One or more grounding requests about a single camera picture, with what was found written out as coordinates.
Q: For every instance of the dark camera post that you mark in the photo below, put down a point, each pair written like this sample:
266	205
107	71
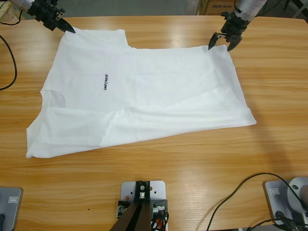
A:
139	216

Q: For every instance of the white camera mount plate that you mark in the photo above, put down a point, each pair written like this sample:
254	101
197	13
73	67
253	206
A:
158	190

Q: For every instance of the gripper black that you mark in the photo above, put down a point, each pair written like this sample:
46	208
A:
47	14
235	27

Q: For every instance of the black corner bracket with bolt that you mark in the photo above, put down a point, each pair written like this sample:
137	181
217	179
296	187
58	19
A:
164	205
121	209

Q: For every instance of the arm grey base plate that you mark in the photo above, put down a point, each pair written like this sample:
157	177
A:
274	202
9	216

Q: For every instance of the black metal frame leg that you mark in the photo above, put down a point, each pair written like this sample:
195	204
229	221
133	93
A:
299	10

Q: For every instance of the white t-shirt with black logo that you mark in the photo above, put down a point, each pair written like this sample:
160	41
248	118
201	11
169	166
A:
156	96

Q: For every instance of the wrist black camera bracket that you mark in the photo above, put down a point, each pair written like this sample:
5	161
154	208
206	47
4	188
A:
224	15

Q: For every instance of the wooden crate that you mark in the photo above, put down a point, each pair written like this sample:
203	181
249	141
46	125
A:
7	14

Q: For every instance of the patterned cardboard box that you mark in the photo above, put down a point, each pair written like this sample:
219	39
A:
201	8

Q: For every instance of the AUX cardboard box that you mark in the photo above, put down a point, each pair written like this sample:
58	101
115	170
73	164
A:
219	9

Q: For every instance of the black plug at base plate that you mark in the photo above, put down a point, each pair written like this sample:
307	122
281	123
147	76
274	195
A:
2	219

